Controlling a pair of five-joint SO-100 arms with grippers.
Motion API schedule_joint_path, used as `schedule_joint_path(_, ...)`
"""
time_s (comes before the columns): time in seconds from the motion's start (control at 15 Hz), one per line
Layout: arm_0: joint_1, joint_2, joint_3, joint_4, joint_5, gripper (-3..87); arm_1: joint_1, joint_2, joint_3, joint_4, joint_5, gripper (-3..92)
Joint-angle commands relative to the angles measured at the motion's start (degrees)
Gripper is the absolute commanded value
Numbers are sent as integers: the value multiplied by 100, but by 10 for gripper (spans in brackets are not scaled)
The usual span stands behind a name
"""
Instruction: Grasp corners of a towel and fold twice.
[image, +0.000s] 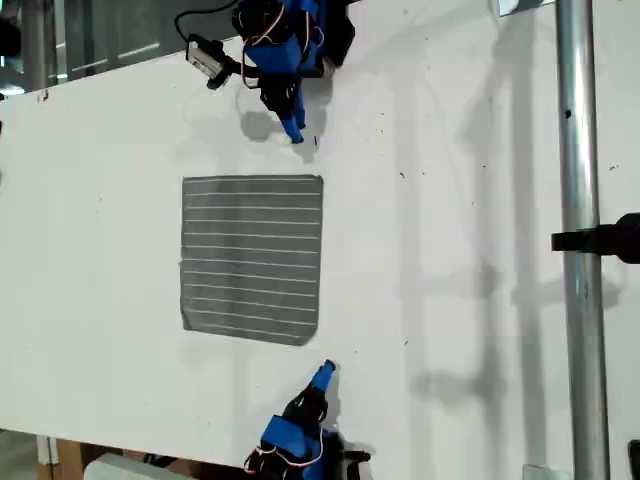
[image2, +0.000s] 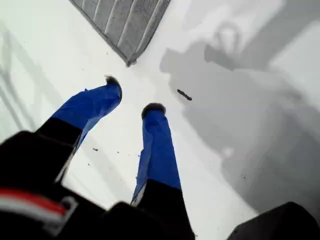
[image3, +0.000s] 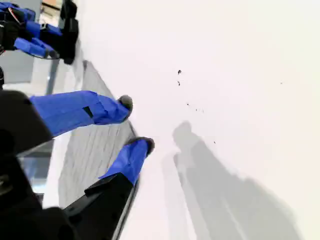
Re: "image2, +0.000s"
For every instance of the grey striped towel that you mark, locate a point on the grey striped towel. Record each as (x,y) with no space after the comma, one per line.
(125,25)

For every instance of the small dark lint scrap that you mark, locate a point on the small dark lint scrap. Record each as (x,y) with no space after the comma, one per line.
(184,94)

